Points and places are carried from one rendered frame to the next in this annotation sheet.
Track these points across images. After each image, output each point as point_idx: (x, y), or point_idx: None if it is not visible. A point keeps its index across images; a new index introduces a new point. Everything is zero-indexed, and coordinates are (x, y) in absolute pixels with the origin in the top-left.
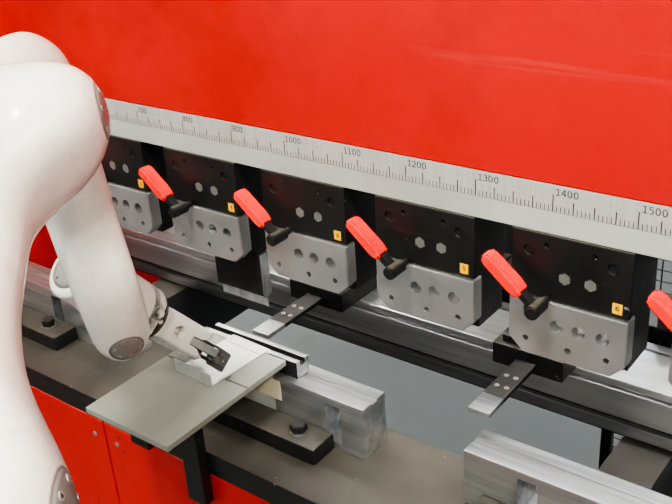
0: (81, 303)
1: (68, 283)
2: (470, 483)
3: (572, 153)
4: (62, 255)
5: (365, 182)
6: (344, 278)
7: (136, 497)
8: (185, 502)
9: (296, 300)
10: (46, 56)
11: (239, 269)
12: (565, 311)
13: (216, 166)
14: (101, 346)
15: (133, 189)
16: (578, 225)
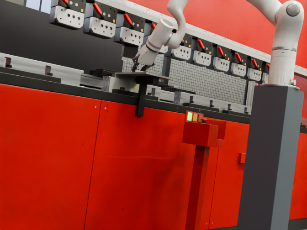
0: (185, 27)
1: (183, 21)
2: (181, 100)
3: (206, 24)
4: (182, 14)
5: (174, 26)
6: (167, 49)
7: (106, 130)
8: (129, 122)
9: (91, 81)
10: None
11: (131, 51)
12: (203, 53)
13: (140, 18)
14: (180, 41)
15: (110, 22)
16: (206, 37)
